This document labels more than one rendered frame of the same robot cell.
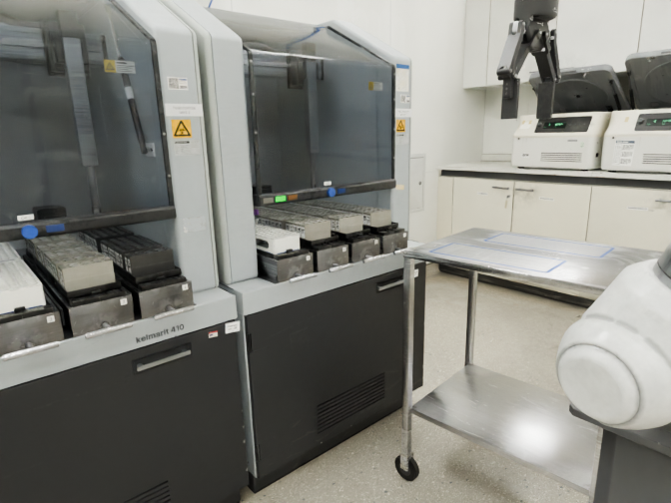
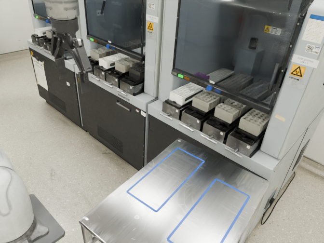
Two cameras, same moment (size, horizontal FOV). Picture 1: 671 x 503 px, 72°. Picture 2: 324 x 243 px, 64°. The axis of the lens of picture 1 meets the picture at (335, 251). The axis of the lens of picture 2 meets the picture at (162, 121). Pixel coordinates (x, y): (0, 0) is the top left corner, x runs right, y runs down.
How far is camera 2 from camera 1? 168 cm
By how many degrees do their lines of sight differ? 74
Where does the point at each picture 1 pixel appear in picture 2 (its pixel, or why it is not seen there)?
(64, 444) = (103, 108)
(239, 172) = (168, 54)
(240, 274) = (162, 99)
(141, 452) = (117, 127)
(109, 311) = (113, 80)
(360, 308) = not seen: hidden behind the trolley
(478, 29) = not seen: outside the picture
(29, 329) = (99, 73)
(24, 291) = (103, 62)
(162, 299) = (125, 87)
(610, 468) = not seen: hidden behind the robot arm
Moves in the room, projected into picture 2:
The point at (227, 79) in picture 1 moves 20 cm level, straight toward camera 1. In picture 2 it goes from (170, 6) to (133, 6)
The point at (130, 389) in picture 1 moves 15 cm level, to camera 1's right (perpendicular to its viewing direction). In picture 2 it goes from (116, 107) to (115, 118)
